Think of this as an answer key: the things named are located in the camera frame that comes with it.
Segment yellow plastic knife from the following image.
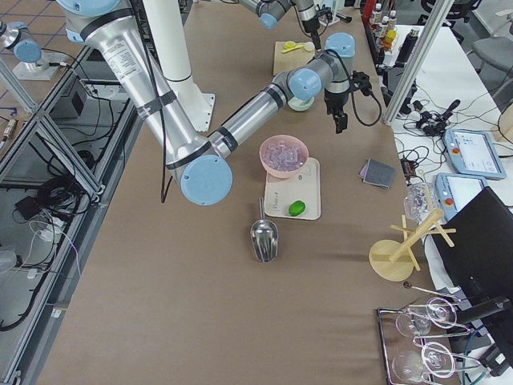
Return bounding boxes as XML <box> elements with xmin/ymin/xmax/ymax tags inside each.
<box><xmin>281</xmin><ymin>41</ymin><xmax>305</xmax><ymax>54</ymax></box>

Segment bamboo cutting board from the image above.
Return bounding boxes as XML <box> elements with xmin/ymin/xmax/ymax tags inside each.
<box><xmin>273</xmin><ymin>41</ymin><xmax>316</xmax><ymax>75</ymax></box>

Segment wooden mug tree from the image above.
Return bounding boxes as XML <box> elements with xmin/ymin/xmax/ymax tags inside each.
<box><xmin>369</xmin><ymin>207</ymin><xmax>456</xmax><ymax>282</ymax></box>

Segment black water bottle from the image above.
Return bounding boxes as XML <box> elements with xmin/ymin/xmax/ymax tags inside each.
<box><xmin>395</xmin><ymin>26</ymin><xmax>420</xmax><ymax>67</ymax></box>

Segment green lime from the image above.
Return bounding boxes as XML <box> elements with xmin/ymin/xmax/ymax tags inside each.
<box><xmin>288</xmin><ymin>200</ymin><xmax>306</xmax><ymax>217</ymax></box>

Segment pink bowl of ice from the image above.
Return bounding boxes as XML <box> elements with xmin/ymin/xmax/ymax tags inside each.
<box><xmin>259</xmin><ymin>135</ymin><xmax>309</xmax><ymax>179</ymax></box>

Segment steamed bun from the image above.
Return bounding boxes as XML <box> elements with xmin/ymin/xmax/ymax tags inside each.
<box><xmin>303</xmin><ymin>42</ymin><xmax>315</xmax><ymax>52</ymax></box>

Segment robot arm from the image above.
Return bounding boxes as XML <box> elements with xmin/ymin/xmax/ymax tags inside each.
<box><xmin>238</xmin><ymin>0</ymin><xmax>334</xmax><ymax>51</ymax></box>
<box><xmin>60</xmin><ymin>1</ymin><xmax>367</xmax><ymax>205</ymax></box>

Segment teach pendant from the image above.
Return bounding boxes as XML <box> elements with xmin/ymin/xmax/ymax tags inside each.
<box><xmin>435</xmin><ymin>172</ymin><xmax>487</xmax><ymax>221</ymax></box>
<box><xmin>443</xmin><ymin>128</ymin><xmax>507</xmax><ymax>180</ymax></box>

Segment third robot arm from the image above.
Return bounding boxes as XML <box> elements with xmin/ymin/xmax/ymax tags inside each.
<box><xmin>1</xmin><ymin>21</ymin><xmax>58</xmax><ymax>81</ymax></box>

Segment wine glass rack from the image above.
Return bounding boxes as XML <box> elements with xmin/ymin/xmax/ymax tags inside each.
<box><xmin>377</xmin><ymin>281</ymin><xmax>487</xmax><ymax>384</ymax></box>

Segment metal ice scoop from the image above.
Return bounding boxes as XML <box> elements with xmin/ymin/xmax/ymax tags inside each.
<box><xmin>250</xmin><ymin>197</ymin><xmax>279</xmax><ymax>263</ymax></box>

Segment beige plastic tray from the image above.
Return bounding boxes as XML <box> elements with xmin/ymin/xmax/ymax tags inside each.
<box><xmin>264</xmin><ymin>157</ymin><xmax>321</xmax><ymax>221</ymax></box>

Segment lower teach pendant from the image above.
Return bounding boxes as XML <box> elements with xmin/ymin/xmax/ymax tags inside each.
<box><xmin>435</xmin><ymin>172</ymin><xmax>487</xmax><ymax>221</ymax></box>

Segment grey folded cloth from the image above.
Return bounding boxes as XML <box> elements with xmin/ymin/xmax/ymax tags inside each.
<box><xmin>359</xmin><ymin>158</ymin><xmax>397</xmax><ymax>189</ymax></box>

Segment black monitor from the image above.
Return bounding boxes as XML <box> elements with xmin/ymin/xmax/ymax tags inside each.
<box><xmin>430</xmin><ymin>186</ymin><xmax>513</xmax><ymax>318</ymax></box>

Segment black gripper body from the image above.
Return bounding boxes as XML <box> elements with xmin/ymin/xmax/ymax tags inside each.
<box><xmin>324</xmin><ymin>71</ymin><xmax>371</xmax><ymax>134</ymax></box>
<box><xmin>302</xmin><ymin>18</ymin><xmax>323</xmax><ymax>51</ymax></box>

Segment mint green bowl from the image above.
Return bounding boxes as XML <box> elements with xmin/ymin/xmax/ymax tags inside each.
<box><xmin>288</xmin><ymin>97</ymin><xmax>315</xmax><ymax>112</ymax></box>

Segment upper teach pendant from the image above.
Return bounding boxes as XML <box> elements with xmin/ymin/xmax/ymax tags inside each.
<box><xmin>443</xmin><ymin>128</ymin><xmax>507</xmax><ymax>180</ymax></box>

